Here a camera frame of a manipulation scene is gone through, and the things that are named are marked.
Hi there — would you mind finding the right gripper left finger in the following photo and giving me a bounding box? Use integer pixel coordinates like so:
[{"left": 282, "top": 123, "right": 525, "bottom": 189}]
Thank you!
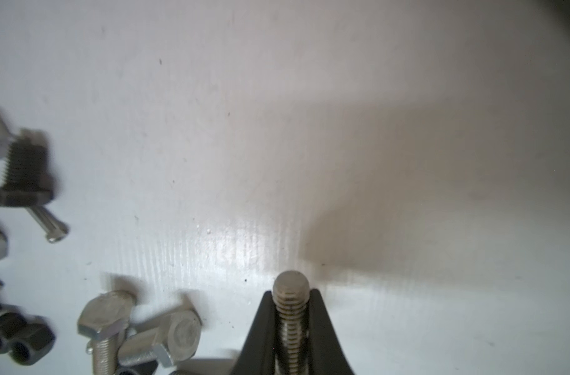
[{"left": 230, "top": 291, "right": 276, "bottom": 375}]

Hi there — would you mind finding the black hex bolt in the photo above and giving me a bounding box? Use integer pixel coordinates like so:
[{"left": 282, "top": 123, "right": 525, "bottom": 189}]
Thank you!
[{"left": 0, "top": 137, "right": 54, "bottom": 208}]

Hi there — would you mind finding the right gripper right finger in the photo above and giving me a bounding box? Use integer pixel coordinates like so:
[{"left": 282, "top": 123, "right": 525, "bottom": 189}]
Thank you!
[{"left": 308, "top": 289, "right": 354, "bottom": 375}]

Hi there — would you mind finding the silver hex bolt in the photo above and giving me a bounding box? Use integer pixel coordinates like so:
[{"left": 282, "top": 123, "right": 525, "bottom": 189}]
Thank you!
[
  {"left": 77, "top": 291, "right": 136, "bottom": 374},
  {"left": 272, "top": 270, "right": 310, "bottom": 374},
  {"left": 118, "top": 310, "right": 201, "bottom": 368}
]

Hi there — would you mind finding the black hex nut pair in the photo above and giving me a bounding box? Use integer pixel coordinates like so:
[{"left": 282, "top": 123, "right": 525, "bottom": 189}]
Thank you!
[{"left": 0, "top": 303, "right": 56, "bottom": 367}]

